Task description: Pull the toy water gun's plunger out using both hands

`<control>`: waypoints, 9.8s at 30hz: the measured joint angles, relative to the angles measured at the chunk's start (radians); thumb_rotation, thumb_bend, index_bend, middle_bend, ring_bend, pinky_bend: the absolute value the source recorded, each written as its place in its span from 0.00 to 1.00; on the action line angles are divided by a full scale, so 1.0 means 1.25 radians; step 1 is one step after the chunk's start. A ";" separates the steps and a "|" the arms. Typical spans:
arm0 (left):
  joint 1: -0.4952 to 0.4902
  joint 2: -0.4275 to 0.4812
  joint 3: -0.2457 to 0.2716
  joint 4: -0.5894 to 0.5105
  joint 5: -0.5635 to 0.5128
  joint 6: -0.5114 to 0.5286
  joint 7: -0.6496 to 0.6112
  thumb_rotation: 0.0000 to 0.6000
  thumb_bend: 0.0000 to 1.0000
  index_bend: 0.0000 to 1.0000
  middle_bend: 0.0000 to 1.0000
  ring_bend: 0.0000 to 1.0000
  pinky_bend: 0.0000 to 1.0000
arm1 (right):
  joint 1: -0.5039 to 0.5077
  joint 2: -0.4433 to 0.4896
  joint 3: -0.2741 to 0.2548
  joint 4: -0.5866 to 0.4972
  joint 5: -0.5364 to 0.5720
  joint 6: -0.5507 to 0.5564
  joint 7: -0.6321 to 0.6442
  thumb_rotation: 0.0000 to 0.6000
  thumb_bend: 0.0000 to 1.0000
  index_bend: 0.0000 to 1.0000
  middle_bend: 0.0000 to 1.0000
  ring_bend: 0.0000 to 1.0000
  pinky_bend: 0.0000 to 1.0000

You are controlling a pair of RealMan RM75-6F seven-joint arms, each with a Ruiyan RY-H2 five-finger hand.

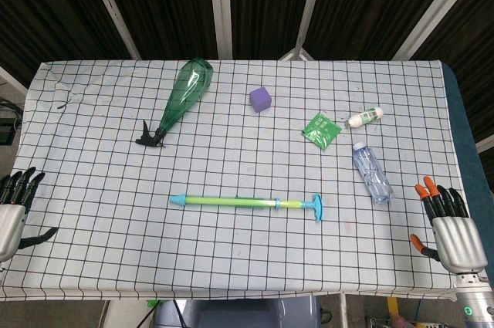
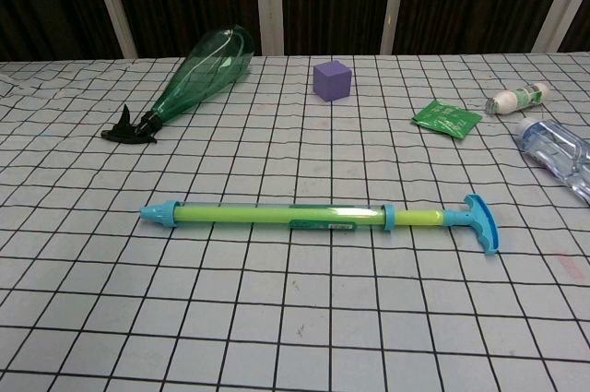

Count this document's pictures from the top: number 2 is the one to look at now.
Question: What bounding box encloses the green spray bottle black trigger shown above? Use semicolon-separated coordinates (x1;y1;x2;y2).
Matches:
100;24;256;145

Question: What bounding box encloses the white frame post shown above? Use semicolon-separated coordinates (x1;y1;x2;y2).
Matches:
87;0;140;60
254;0;285;57
533;0;579;54
379;0;412;56

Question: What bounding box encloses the blue green water pump toy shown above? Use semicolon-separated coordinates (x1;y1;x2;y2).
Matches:
176;194;502;256

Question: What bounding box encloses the white black-grid tablecloth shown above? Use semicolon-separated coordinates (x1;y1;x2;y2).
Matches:
0;53;590;392

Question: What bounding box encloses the purple foam cube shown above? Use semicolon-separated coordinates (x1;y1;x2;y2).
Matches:
313;59;354;103

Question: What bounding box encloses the clear plastic water bottle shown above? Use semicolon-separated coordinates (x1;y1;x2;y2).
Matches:
513;115;590;205

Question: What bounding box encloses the small white bottle green label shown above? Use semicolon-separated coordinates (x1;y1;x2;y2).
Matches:
484;81;552;116

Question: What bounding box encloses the green foil sachet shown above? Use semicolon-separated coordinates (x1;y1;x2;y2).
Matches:
411;99;483;140

